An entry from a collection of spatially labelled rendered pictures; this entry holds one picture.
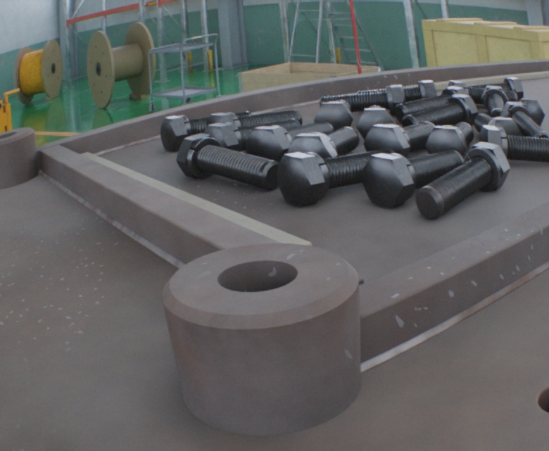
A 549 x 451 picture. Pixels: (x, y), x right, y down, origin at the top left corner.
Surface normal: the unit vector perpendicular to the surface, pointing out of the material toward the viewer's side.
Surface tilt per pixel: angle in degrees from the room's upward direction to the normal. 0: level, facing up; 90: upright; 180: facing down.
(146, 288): 0
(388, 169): 85
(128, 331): 0
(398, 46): 90
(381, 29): 90
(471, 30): 90
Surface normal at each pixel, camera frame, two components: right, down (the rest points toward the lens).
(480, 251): -0.09, -0.94
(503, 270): 0.56, 0.22
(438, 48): -0.68, 0.29
